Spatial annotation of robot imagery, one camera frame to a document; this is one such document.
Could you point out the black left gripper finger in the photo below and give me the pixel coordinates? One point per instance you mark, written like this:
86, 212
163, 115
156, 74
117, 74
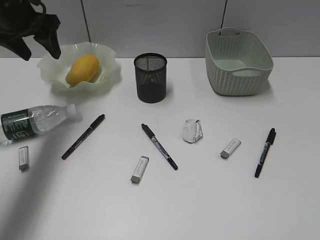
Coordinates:
48, 45
16, 45

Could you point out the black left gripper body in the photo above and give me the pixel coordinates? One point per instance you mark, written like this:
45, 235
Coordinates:
23, 18

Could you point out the yellow mango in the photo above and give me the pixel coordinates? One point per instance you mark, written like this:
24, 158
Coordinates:
83, 70

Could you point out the clear water bottle green label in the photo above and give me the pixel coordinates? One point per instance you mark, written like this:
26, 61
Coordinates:
38, 120

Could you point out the black marker pen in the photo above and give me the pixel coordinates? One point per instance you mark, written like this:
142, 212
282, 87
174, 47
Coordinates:
269, 141
158, 145
79, 141

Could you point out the waste paper ball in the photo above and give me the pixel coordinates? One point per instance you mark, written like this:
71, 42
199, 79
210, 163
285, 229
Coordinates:
192, 131

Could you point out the black mesh pen holder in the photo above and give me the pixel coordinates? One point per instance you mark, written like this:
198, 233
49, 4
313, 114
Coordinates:
151, 77

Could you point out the grey white eraser left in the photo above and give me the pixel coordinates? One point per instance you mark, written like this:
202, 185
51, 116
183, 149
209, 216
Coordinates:
23, 158

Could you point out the grey white eraser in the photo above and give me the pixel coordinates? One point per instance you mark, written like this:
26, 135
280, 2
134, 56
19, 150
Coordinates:
230, 148
139, 170
23, 158

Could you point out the grey white eraser middle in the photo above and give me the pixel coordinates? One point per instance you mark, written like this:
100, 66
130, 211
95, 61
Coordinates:
139, 170

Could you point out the pale green woven basket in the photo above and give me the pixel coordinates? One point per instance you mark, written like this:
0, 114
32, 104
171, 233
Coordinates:
237, 62

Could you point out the grey white eraser right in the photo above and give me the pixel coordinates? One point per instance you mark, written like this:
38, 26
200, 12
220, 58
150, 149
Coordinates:
230, 148

